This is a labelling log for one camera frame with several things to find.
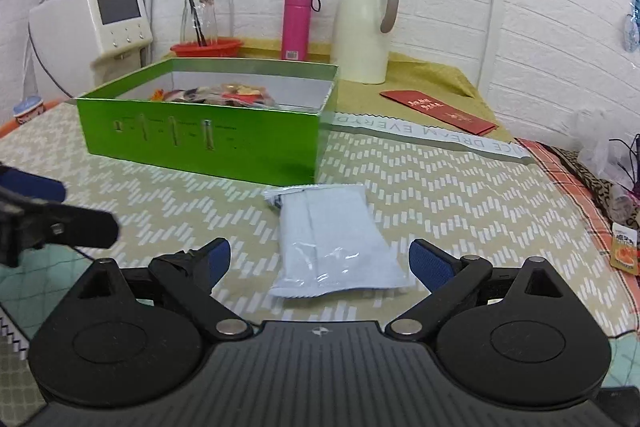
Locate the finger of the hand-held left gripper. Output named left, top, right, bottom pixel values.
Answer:
left=0, top=164, right=67, bottom=204
left=0, top=194, right=120, bottom=267

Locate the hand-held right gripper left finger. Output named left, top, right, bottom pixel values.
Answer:
left=79, top=238, right=254, bottom=342

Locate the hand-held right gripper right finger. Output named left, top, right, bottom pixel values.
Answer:
left=385, top=239, right=569, bottom=342

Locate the light blue snack packet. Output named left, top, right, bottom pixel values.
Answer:
left=263, top=183, right=415, bottom=301

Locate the green cardboard box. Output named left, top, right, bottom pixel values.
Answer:
left=75, top=58, right=341, bottom=188

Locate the clear zip bag of nuts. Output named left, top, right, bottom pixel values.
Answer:
left=200, top=82, right=281, bottom=110

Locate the orange plastic basin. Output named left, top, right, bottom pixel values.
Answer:
left=0, top=99, right=57, bottom=138

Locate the cartoon cup with blue lid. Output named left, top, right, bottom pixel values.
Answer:
left=12, top=95, right=49, bottom=126

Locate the patterned green beige tablecloth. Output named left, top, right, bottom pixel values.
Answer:
left=0, top=99, right=640, bottom=408

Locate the white water dispenser with screen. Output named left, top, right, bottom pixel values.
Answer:
left=28, top=0, right=154, bottom=100

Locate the orange plaid cloth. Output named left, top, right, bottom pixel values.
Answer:
left=517, top=138, right=640, bottom=309

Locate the red envelope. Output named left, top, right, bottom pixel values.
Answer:
left=379, top=89, right=501, bottom=136

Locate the leopard print cloth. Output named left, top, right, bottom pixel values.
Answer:
left=545, top=147, right=640, bottom=229

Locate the small orange snack packet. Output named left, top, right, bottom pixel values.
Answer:
left=609, top=223, right=640, bottom=276

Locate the clear plastic bag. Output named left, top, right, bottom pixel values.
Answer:
left=572, top=107, right=632, bottom=184

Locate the red plastic basket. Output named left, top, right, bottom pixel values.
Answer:
left=170, top=38, right=245, bottom=59

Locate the black chopstick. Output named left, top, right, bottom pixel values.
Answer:
left=184, top=0, right=209, bottom=48
left=190, top=0, right=209, bottom=48

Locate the cream thermal jug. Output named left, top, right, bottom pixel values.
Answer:
left=330, top=0, right=400, bottom=84

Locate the clear glass carafe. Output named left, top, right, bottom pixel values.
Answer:
left=180, top=0, right=220, bottom=48

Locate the pink thermos bottle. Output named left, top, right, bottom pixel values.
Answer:
left=281, top=0, right=321, bottom=62

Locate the black cable bundle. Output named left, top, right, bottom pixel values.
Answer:
left=607, top=133, right=640, bottom=198

